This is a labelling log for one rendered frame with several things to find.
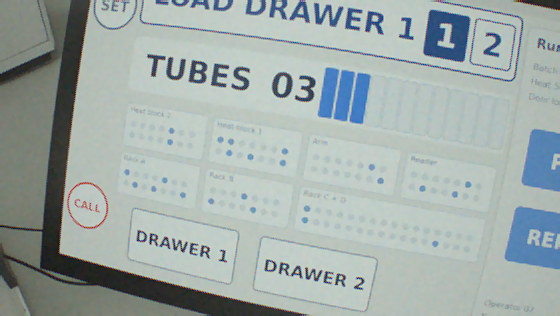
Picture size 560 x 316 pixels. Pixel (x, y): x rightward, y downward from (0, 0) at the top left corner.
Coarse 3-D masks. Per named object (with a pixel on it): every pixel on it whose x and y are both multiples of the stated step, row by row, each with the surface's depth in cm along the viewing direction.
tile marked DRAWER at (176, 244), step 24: (144, 216) 44; (168, 216) 44; (144, 240) 44; (168, 240) 44; (192, 240) 44; (216, 240) 43; (144, 264) 45; (168, 264) 44; (192, 264) 44; (216, 264) 44
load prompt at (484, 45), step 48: (144, 0) 43; (192, 0) 42; (240, 0) 42; (288, 0) 41; (336, 0) 40; (384, 0) 40; (432, 0) 39; (336, 48) 41; (384, 48) 40; (432, 48) 40; (480, 48) 39
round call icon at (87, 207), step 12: (72, 180) 45; (84, 180) 45; (72, 192) 45; (84, 192) 45; (96, 192) 45; (108, 192) 45; (72, 204) 45; (84, 204) 45; (96, 204) 45; (108, 204) 45; (72, 216) 45; (84, 216) 45; (96, 216) 45; (108, 216) 45; (84, 228) 45; (96, 228) 45
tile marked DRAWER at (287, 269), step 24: (264, 240) 43; (288, 240) 42; (264, 264) 43; (288, 264) 43; (312, 264) 42; (336, 264) 42; (360, 264) 42; (264, 288) 43; (288, 288) 43; (312, 288) 42; (336, 288) 42; (360, 288) 42; (360, 312) 42
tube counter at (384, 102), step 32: (288, 64) 41; (320, 64) 41; (288, 96) 42; (320, 96) 41; (352, 96) 41; (384, 96) 40; (416, 96) 40; (448, 96) 40; (480, 96) 39; (384, 128) 41; (416, 128) 40; (448, 128) 40; (480, 128) 39
